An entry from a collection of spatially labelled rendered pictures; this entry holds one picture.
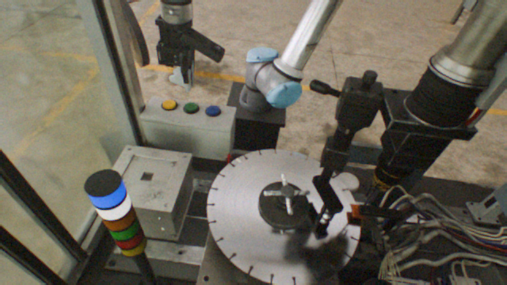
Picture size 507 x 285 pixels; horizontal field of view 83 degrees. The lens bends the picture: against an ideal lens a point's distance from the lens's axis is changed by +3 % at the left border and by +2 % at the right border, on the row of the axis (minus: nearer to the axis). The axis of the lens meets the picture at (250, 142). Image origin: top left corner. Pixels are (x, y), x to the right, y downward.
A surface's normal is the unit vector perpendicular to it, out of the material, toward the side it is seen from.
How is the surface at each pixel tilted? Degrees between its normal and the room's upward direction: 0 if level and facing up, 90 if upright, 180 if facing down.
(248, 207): 0
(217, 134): 90
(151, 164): 0
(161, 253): 0
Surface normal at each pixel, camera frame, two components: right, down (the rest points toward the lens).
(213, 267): 0.07, -0.69
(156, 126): -0.11, 0.71
